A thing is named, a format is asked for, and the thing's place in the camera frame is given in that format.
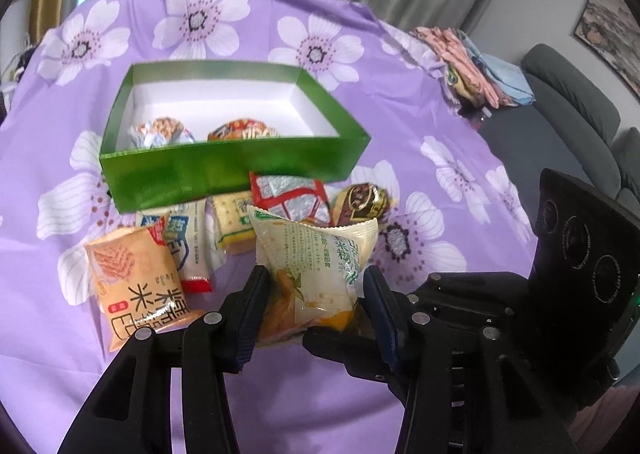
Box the white blue snack packet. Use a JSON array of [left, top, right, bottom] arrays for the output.
[[135, 201, 213, 295]]

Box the yellow green patterned cloth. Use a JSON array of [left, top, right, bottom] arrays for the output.
[[444, 64, 472, 100]]

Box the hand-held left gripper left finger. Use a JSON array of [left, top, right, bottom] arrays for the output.
[[57, 264, 272, 454]]

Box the grey sofa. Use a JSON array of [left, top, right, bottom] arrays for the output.
[[477, 44, 640, 255]]

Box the green cardboard box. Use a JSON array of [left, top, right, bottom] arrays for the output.
[[99, 60, 372, 212]]

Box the orange red snack packet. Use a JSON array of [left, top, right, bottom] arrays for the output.
[[207, 118, 281, 142]]

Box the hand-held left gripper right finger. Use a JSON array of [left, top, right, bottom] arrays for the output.
[[364, 265, 571, 454]]

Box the silver peanut snack packet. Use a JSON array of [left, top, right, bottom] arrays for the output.
[[129, 117, 197, 149]]

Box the brown gold snack packet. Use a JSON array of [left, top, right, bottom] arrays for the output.
[[329, 183, 397, 229]]

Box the white green snack packet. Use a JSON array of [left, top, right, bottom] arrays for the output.
[[248, 205, 382, 349]]

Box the pile of folded clothes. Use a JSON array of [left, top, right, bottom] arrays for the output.
[[410, 26, 506, 109]]

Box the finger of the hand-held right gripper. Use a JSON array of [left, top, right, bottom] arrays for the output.
[[302, 325, 401, 385], [406, 273, 533, 331]]

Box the dark clutter pile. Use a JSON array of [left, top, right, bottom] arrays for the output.
[[0, 46, 36, 109]]

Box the orange rice cracker packet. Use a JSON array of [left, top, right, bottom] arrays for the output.
[[84, 225, 207, 353]]

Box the light blue cloth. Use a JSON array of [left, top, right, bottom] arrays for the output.
[[465, 34, 537, 108]]

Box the framed landscape wall picture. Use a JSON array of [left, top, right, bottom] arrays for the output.
[[571, 0, 640, 102]]

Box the purple floral cloth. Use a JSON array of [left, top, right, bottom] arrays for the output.
[[0, 0, 538, 454]]

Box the yellow soda cracker packet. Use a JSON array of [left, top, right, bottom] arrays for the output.
[[210, 191, 258, 255]]

